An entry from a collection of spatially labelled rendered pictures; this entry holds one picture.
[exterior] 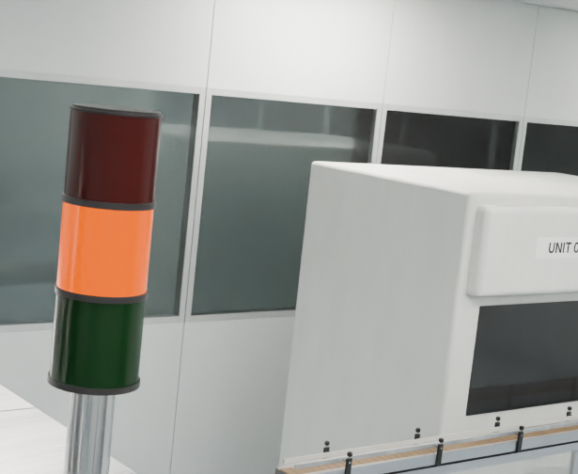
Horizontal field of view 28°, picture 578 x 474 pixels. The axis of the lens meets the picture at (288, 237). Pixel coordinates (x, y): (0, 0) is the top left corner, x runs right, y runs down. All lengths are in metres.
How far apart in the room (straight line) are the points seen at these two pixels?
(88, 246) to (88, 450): 0.12
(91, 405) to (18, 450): 0.20
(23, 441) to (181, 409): 5.51
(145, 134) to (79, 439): 0.17
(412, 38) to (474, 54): 0.53
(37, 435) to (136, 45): 5.02
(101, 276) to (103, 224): 0.03
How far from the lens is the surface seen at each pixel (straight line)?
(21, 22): 5.57
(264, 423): 6.73
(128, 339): 0.64
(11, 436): 0.88
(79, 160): 0.63
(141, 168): 0.63
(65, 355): 0.64
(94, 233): 0.62
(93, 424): 0.66
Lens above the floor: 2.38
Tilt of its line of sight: 8 degrees down
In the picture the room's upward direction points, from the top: 6 degrees clockwise
